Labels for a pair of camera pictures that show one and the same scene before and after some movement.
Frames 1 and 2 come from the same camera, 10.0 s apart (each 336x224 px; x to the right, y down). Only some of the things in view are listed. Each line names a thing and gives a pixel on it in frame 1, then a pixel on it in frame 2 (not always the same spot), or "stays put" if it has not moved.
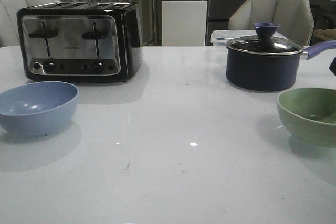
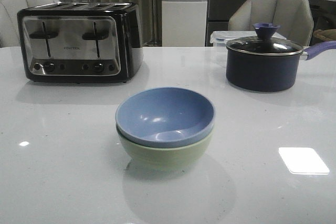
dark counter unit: (221, 0) stays put
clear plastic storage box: (220, 38) stays put
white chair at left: (10, 3) stays put
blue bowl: (37, 107) to (165, 117)
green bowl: (310, 114) to (166, 159)
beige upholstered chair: (292, 11) stays put
